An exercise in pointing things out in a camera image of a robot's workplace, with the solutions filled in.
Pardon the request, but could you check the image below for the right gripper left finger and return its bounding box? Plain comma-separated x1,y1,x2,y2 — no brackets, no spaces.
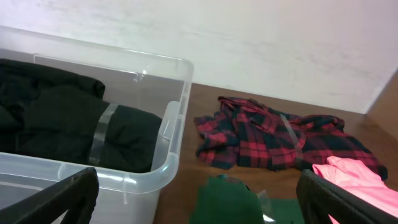
1,167,99,224

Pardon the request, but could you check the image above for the red plaid flannel shirt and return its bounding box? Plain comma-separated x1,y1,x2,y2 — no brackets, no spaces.
194,96,388,180

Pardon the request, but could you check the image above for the large black garment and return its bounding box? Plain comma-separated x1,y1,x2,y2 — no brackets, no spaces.
1,59,107,138

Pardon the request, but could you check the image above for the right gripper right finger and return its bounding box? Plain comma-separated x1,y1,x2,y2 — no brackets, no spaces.
296,170,397,224

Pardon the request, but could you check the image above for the dark green folded garment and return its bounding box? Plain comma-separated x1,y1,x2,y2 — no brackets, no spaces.
189,175,304,224

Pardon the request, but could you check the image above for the clear plastic storage bin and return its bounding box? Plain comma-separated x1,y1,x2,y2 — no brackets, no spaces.
1,27,193,223

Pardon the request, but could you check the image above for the black garment with tape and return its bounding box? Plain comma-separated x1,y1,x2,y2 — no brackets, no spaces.
15,86,162,173

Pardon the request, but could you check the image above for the pink garment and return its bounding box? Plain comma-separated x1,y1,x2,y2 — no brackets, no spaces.
312,156,397,217

